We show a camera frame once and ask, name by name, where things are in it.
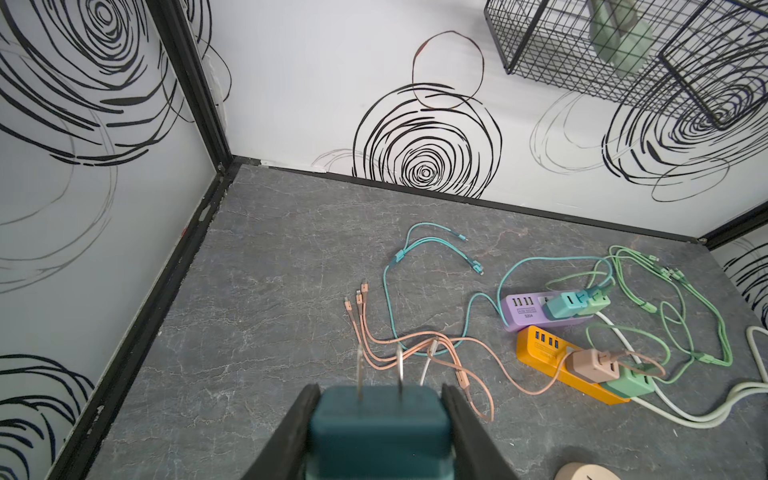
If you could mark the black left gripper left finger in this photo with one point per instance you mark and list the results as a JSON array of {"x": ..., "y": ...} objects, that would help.
[{"x": 284, "y": 455}]

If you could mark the light green charger adapter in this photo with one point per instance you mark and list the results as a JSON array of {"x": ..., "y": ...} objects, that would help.
[
  {"x": 630, "y": 384},
  {"x": 594, "y": 301}
]

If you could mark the orange power strip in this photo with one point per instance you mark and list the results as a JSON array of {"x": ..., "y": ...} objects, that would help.
[{"x": 545, "y": 353}]

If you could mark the round pink power socket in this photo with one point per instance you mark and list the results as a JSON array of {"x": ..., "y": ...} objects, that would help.
[{"x": 584, "y": 471}]

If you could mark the purple power strip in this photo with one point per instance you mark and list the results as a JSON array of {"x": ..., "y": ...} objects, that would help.
[{"x": 523, "y": 310}]

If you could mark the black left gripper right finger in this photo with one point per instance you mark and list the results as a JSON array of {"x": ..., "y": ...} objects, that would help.
[{"x": 476, "y": 456}]

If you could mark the pink charger adapter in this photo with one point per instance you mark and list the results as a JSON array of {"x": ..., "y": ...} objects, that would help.
[{"x": 593, "y": 366}]

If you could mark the green tongs in basket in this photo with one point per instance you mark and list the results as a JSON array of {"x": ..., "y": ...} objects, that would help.
[{"x": 619, "y": 36}]

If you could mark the black wire wall basket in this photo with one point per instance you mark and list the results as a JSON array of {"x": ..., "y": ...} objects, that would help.
[{"x": 670, "y": 57}]

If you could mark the teal charger adapter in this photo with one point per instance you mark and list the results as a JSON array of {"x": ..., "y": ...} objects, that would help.
[
  {"x": 565, "y": 305},
  {"x": 380, "y": 432}
]

